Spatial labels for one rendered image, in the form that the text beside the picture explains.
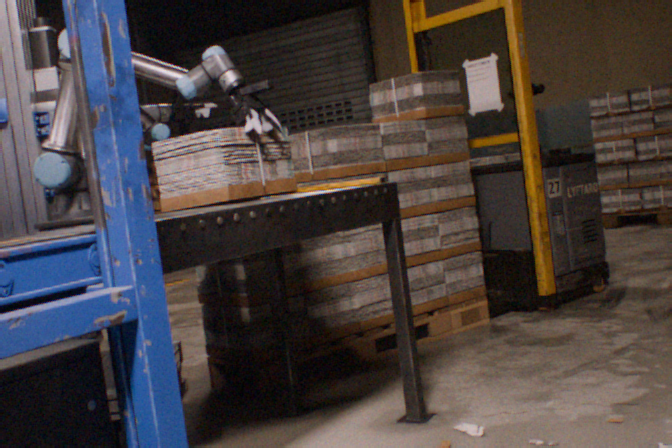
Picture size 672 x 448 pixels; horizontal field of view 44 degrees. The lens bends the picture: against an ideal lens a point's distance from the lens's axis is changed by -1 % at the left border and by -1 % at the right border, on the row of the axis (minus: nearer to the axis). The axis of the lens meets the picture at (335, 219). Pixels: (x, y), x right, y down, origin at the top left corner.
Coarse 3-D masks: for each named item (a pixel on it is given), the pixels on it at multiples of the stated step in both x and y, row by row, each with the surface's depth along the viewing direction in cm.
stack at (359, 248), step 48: (432, 192) 402; (336, 240) 361; (432, 240) 399; (240, 288) 332; (336, 288) 359; (384, 288) 378; (432, 288) 398; (240, 336) 338; (432, 336) 397; (240, 384) 342
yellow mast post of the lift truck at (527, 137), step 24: (504, 0) 421; (504, 24) 425; (528, 72) 424; (528, 96) 423; (528, 120) 422; (528, 144) 422; (528, 168) 424; (528, 192) 426; (528, 216) 430; (552, 264) 430; (552, 288) 429
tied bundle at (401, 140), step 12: (408, 120) 393; (420, 120) 399; (384, 132) 383; (396, 132) 388; (408, 132) 394; (420, 132) 399; (384, 144) 383; (396, 144) 388; (408, 144) 392; (420, 144) 397; (384, 156) 383; (396, 156) 387; (408, 156) 392; (420, 156) 398; (408, 168) 394
